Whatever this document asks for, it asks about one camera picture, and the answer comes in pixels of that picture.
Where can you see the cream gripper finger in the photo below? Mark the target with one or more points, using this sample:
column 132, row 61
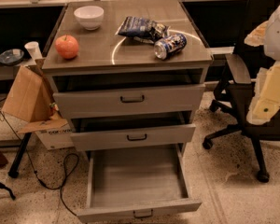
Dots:
column 266, row 100

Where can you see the red apple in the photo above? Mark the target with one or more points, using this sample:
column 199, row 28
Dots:
column 67, row 46

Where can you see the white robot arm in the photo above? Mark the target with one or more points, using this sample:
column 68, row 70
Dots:
column 268, row 35

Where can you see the grey drawer cabinet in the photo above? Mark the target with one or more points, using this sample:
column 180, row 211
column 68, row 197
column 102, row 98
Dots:
column 102, row 51

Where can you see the grey bottom drawer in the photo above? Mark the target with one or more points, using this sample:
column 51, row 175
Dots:
column 136, row 183

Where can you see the grey drawer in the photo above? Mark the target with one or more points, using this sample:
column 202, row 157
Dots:
column 94, row 96
column 132, row 131
column 136, row 183

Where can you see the grey top drawer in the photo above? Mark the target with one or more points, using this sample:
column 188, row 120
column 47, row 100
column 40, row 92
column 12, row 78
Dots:
column 94, row 96

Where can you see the grey middle drawer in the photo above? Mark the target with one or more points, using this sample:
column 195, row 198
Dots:
column 132, row 131

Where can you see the black office chair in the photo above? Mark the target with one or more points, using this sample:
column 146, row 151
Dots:
column 235, row 89

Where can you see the blue soda can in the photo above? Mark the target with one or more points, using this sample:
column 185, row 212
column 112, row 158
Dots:
column 170, row 45

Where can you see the blue chip bag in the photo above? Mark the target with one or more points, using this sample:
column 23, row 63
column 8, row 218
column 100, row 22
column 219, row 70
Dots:
column 142, row 29

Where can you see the white ceramic bowl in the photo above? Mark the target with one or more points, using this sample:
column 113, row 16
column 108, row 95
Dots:
column 89, row 17

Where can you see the white paper cup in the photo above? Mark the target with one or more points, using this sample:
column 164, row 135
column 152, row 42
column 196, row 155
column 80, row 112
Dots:
column 33, row 49

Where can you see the brown cardboard box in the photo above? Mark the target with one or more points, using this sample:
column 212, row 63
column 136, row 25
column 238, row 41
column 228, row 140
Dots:
column 30, row 99

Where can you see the dark blue plate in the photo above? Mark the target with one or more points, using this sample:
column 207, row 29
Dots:
column 11, row 57

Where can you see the black table leg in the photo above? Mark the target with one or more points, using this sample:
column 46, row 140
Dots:
column 13, row 171

